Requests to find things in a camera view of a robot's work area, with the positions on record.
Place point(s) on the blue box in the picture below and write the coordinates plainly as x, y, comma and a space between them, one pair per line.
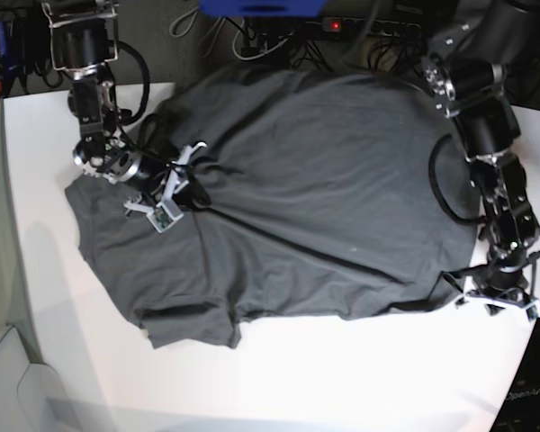
263, 8

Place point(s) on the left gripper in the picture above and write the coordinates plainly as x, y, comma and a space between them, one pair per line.
492, 283

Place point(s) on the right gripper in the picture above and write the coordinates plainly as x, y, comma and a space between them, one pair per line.
162, 184

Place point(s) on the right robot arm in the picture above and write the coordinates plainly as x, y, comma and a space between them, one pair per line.
84, 41

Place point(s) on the grey chair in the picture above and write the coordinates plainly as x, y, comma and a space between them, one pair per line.
32, 397

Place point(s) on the dark grey t-shirt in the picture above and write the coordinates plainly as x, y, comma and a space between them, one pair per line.
320, 205

